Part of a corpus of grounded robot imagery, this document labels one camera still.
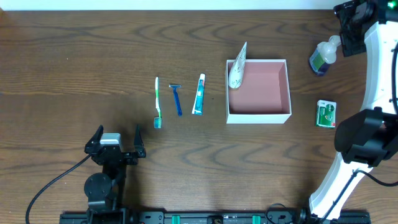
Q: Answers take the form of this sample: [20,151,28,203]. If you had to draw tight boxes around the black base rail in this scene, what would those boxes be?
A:
[58,210,371,224]

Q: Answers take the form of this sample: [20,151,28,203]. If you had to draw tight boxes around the left black cable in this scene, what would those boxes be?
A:
[24,154,93,224]

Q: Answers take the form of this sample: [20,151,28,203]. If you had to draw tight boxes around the white cardboard box pink interior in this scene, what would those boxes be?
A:
[225,59,292,124]

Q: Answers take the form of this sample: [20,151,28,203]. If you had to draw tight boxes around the white floral lotion tube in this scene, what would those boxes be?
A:
[228,42,247,89]

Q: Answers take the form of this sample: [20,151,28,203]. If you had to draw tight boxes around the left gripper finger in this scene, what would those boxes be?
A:
[134,124,145,152]
[84,125,103,154]

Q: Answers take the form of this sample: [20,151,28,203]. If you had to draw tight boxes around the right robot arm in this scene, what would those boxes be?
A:
[295,0,397,223]

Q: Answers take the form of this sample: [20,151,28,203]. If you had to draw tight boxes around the green white toothbrush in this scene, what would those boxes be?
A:
[154,77,162,129]

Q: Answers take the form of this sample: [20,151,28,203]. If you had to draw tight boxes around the green white soap bar box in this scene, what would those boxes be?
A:
[315,100,336,128]

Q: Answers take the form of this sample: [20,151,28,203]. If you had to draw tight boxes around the clear pump soap bottle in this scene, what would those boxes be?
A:
[308,35,341,77]

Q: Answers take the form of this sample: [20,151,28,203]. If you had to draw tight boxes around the blue disposable razor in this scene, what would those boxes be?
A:
[169,84,182,116]

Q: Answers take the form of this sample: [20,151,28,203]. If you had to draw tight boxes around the teal white toothpaste tube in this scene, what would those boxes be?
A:
[192,73,206,116]

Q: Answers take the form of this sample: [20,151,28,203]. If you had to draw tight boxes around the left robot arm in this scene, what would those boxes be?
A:
[84,126,146,224]

